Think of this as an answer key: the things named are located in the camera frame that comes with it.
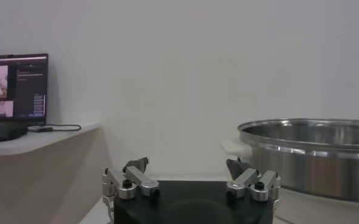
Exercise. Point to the white side table with mouse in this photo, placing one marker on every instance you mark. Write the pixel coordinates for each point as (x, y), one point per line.
(30, 176)

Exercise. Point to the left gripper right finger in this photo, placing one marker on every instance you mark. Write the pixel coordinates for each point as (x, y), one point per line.
(246, 179)

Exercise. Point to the stainless steel steamer basket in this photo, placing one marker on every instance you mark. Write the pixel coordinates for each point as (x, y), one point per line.
(304, 170)

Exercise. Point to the cream electric cooking pot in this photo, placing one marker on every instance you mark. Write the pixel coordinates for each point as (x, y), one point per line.
(334, 213)

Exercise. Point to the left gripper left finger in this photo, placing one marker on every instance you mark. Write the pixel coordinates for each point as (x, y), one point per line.
(139, 178)

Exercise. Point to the black computer mouse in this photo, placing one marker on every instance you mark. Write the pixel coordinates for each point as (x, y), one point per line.
(2, 132)

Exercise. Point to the black laptop with dark screen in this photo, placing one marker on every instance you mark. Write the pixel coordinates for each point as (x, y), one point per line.
(23, 85)

